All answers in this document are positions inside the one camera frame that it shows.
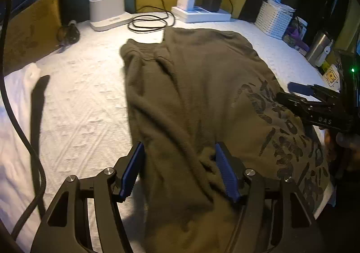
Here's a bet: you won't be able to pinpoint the black braided cable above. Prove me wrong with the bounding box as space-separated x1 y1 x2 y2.
0 0 47 244

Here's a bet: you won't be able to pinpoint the purple item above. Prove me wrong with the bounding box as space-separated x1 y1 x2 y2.
290 27 308 46

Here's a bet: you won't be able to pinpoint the black charger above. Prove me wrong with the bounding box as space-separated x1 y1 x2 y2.
203 0 223 13

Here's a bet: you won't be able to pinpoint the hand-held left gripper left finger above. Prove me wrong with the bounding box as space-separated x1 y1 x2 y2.
29 141 145 253

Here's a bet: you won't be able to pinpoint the brown t-shirt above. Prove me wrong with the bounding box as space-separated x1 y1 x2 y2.
119 28 336 253

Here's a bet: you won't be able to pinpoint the white charger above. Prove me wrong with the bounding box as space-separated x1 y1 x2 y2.
177 0 197 11

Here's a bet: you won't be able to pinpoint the white folded cloth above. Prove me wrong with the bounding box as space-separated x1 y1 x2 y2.
0 63 40 242

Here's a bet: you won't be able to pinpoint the white plastic basket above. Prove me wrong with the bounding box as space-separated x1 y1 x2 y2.
255 1 293 39

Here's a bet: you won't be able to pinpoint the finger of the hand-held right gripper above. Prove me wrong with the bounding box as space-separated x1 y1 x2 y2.
288 82 315 96
276 92 313 115

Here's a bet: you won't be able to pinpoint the papers in basket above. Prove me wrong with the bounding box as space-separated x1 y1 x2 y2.
267 0 296 14

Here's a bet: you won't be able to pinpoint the person's right hand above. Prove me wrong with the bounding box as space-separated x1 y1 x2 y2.
323 129 360 173

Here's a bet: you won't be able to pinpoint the steel thermos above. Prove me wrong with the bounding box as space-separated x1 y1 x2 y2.
305 31 334 68

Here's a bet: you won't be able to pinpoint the white textured table cloth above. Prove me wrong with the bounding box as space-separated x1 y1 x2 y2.
0 11 336 253

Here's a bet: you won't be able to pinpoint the white power strip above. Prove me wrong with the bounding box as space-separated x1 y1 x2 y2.
171 6 232 23

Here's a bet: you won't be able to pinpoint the bundled black cable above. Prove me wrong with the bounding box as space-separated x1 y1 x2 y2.
56 20 81 46

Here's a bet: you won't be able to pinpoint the white printed mug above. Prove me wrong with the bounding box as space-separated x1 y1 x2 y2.
322 62 342 89

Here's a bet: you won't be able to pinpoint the long black coiled cable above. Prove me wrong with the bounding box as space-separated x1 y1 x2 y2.
128 0 188 33

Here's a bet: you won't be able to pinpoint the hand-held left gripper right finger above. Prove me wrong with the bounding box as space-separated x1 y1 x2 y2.
214 142 321 253

